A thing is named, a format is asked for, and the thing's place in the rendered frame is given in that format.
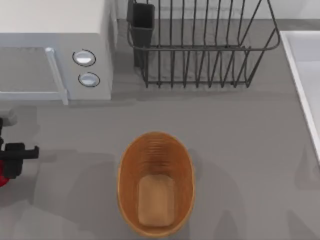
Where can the large silver microwave knob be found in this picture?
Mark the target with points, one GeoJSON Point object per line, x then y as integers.
{"type": "Point", "coordinates": [84, 58]}

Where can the pale microwave oven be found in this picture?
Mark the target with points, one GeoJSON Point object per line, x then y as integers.
{"type": "Point", "coordinates": [105, 75]}

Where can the dark cutlery holder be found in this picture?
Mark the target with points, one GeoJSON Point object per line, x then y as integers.
{"type": "Point", "coordinates": [142, 25]}

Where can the microwave oven door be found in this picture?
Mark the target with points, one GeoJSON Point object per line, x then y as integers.
{"type": "Point", "coordinates": [22, 70]}

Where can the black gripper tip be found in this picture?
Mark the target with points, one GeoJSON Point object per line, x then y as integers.
{"type": "Point", "coordinates": [15, 155]}

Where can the red object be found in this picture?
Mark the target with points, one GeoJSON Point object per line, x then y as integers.
{"type": "Point", "coordinates": [3, 180]}

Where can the small silver microwave knob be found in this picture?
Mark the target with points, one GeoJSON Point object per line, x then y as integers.
{"type": "Point", "coordinates": [88, 79]}

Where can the brown woven basket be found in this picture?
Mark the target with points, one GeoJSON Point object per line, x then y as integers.
{"type": "Point", "coordinates": [125, 190]}

